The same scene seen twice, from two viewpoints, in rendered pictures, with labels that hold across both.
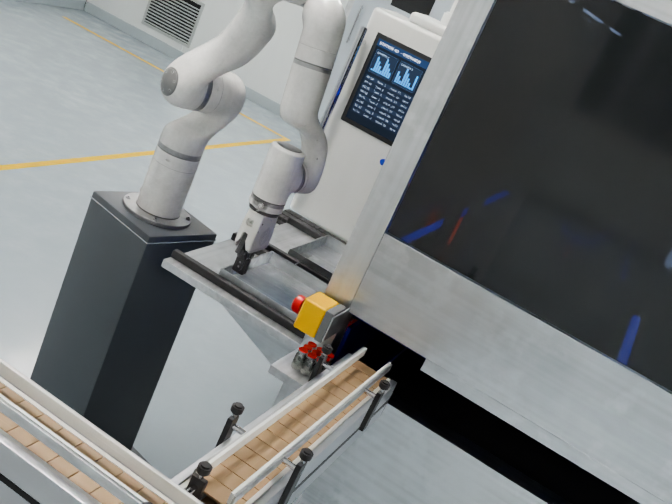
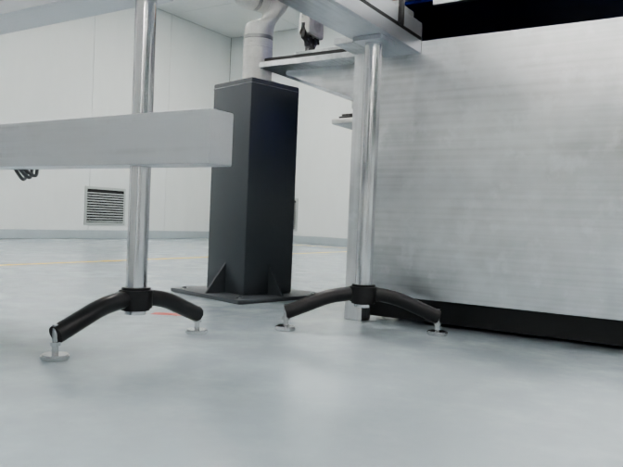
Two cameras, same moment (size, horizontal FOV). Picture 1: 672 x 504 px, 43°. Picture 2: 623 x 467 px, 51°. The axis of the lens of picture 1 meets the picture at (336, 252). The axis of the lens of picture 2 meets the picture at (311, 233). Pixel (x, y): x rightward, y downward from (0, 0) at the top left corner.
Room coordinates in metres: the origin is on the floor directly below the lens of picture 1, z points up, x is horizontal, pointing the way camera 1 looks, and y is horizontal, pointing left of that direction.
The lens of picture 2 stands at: (-0.35, -0.47, 0.32)
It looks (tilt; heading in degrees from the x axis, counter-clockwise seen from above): 1 degrees down; 15
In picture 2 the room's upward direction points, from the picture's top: 2 degrees clockwise
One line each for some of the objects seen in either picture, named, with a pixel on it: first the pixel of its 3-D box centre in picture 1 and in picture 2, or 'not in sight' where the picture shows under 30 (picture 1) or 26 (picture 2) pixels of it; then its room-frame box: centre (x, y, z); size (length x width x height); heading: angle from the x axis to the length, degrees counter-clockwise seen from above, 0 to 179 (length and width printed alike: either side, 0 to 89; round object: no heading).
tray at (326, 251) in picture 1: (357, 275); not in sight; (2.26, -0.08, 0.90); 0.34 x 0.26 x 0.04; 73
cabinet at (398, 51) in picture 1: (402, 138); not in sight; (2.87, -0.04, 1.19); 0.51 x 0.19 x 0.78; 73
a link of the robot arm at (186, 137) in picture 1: (204, 111); (266, 13); (2.18, 0.47, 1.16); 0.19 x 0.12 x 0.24; 140
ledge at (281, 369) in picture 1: (309, 376); (363, 44); (1.64, -0.06, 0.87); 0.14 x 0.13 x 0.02; 73
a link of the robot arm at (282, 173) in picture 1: (280, 172); not in sight; (1.92, 0.19, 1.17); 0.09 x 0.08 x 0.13; 140
